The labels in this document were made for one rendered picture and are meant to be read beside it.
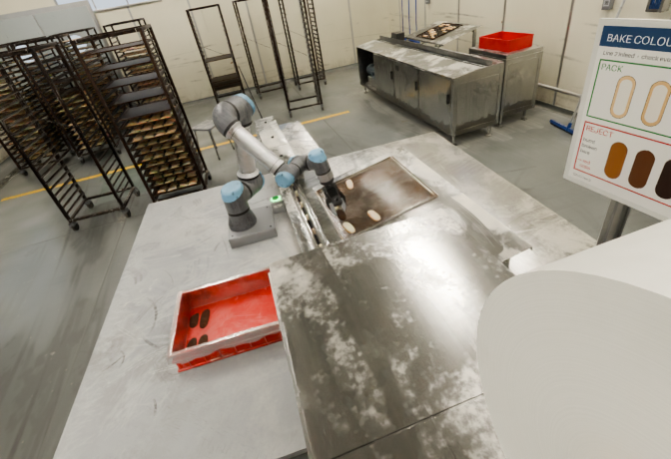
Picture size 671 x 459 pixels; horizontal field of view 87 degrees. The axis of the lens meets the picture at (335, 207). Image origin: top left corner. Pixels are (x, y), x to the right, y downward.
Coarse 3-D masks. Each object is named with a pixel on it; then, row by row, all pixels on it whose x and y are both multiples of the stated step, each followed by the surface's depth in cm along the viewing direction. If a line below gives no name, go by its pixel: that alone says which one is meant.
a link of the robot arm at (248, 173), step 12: (240, 96) 163; (240, 108) 160; (252, 108) 167; (240, 120) 162; (240, 156) 177; (240, 168) 182; (252, 168) 182; (240, 180) 184; (252, 180) 184; (264, 180) 193; (252, 192) 185
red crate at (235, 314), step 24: (264, 288) 155; (192, 312) 149; (216, 312) 147; (240, 312) 145; (264, 312) 143; (192, 336) 139; (216, 336) 137; (264, 336) 127; (192, 360) 125; (216, 360) 127
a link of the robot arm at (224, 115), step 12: (216, 108) 155; (228, 108) 155; (216, 120) 153; (228, 120) 152; (228, 132) 153; (240, 132) 154; (240, 144) 155; (252, 144) 154; (252, 156) 156; (264, 156) 154; (276, 156) 156; (276, 168) 155; (288, 168) 156; (276, 180) 155; (288, 180) 153
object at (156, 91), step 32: (128, 32) 307; (128, 64) 335; (160, 64) 356; (128, 96) 360; (128, 128) 346; (160, 128) 353; (160, 160) 383; (192, 160) 389; (160, 192) 386; (192, 192) 395
